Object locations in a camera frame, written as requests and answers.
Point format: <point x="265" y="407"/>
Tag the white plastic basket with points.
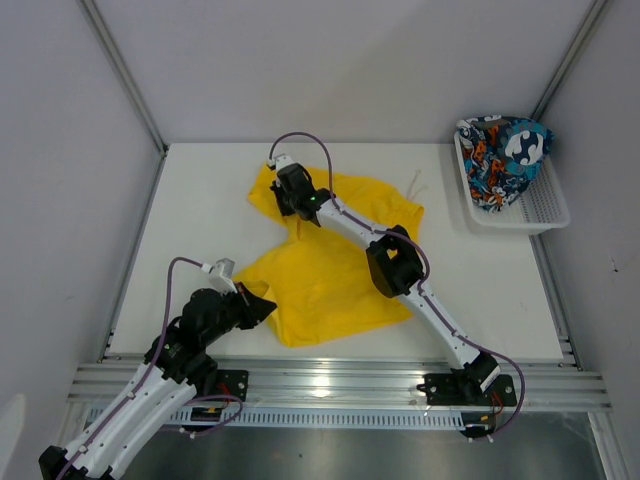
<point x="540" y="208"/>

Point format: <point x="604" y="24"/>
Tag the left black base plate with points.
<point x="226" y="382"/>

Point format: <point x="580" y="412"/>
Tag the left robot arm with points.
<point x="175" y="372"/>

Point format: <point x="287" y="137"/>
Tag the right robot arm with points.
<point x="397" y="266"/>

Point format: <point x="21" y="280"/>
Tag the aluminium mounting rail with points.
<point x="391" y="385"/>

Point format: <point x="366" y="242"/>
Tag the white slotted cable duct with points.
<point x="421" y="419"/>

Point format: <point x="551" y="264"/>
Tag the right aluminium frame post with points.
<point x="578" y="44"/>

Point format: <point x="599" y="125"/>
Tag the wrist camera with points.
<point x="279" y="162"/>
<point x="220" y="275"/>

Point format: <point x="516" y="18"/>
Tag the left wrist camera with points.
<point x="220" y="275"/>

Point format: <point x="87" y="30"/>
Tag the left aluminium frame post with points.
<point x="108" y="44"/>

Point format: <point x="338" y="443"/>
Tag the yellow shorts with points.
<point x="319" y="280"/>

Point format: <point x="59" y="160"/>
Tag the aluminium frame post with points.
<point x="578" y="44"/>
<point x="108" y="44"/>

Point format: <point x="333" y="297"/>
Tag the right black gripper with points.
<point x="278" y="190"/>

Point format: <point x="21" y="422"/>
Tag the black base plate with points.
<point x="443" y="389"/>
<point x="226" y="382"/>

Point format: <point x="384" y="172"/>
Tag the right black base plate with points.
<point x="443" y="389"/>

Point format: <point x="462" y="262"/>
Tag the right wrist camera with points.
<point x="279" y="162"/>

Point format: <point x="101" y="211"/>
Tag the patterned blue orange shorts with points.
<point x="502" y="155"/>

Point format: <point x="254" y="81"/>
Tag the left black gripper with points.
<point x="258" y="308"/>

